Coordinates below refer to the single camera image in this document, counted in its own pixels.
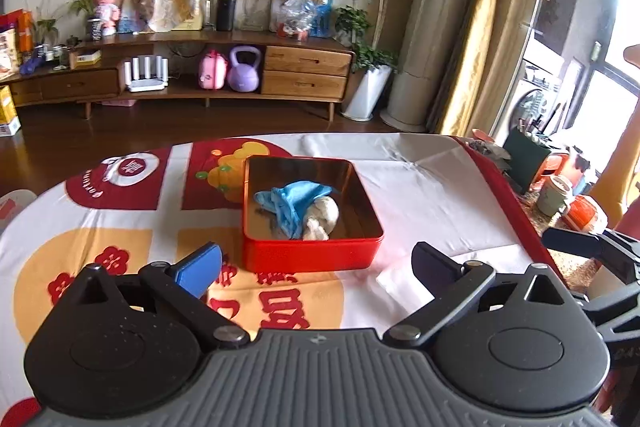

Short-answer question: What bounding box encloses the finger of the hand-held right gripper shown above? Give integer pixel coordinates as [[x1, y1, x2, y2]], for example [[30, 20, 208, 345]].
[[575, 282, 640, 328], [542, 227, 640, 280]]

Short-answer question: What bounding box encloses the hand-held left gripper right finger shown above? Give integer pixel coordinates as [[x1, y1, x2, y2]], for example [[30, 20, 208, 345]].
[[382, 242, 568, 348]]

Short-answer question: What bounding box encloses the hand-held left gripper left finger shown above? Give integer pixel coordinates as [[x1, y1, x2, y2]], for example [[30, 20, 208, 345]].
[[70, 243, 251, 350]]

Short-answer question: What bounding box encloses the blue satin cloth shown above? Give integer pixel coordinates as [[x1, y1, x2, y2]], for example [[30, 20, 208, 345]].
[[254, 180, 332, 241]]

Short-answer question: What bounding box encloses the red tin box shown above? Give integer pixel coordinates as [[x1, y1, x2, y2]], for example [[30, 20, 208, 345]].
[[242, 155, 385, 274]]

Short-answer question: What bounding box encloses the white knitted sock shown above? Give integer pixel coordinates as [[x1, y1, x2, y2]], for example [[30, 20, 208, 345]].
[[301, 197, 342, 242]]

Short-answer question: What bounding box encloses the printed tablecloth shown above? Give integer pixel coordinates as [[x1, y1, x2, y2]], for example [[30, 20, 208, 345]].
[[0, 132, 568, 427]]

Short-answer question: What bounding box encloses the dark green box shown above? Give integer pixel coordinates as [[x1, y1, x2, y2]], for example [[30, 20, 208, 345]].
[[502, 127, 552, 194]]

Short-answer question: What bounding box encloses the washing machine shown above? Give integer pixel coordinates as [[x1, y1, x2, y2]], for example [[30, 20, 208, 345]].
[[509, 77, 557, 138]]

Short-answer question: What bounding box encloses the white planter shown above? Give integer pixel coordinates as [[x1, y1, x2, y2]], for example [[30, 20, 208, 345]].
[[342, 64, 394, 122]]

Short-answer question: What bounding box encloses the pink pig bag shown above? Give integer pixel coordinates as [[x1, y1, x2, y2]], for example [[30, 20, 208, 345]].
[[198, 49, 230, 90]]

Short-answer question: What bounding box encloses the purple kettlebell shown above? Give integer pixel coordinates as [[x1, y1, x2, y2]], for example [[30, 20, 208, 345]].
[[227, 46, 263, 92]]

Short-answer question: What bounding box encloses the white router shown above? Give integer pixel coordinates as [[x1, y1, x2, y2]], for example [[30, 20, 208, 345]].
[[124, 55, 169, 93]]

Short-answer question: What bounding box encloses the wooden TV cabinet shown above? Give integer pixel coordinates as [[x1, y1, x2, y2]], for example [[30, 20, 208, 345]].
[[0, 29, 357, 122]]

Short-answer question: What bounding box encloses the yellow curtain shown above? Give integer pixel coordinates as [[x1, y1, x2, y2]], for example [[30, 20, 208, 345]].
[[434, 0, 557, 138]]

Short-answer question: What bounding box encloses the small yellow box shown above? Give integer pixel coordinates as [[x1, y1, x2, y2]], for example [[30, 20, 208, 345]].
[[69, 50, 102, 69]]

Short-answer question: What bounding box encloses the yellow carton box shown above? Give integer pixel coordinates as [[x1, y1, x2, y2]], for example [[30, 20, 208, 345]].
[[0, 85, 22, 138]]

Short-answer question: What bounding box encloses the black speaker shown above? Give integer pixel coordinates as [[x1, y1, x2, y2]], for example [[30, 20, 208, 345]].
[[215, 0, 236, 32]]

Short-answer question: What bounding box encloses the tower air conditioner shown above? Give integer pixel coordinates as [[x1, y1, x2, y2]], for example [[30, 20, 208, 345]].
[[381, 0, 482, 134]]

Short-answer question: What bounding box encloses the blue bottle pack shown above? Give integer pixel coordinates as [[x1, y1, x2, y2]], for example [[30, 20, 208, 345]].
[[310, 1, 335, 39]]

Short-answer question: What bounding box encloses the clear plastic bag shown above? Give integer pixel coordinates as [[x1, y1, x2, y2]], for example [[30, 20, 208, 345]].
[[276, 0, 326, 39]]

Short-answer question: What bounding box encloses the pink doll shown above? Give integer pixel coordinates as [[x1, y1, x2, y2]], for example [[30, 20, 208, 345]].
[[90, 0, 134, 36]]

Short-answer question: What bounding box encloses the potted grass plant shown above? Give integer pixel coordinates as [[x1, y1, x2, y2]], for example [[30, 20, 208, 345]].
[[64, 0, 102, 41]]

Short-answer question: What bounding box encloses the orange box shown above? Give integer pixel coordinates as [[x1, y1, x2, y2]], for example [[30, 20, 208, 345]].
[[0, 8, 32, 75]]

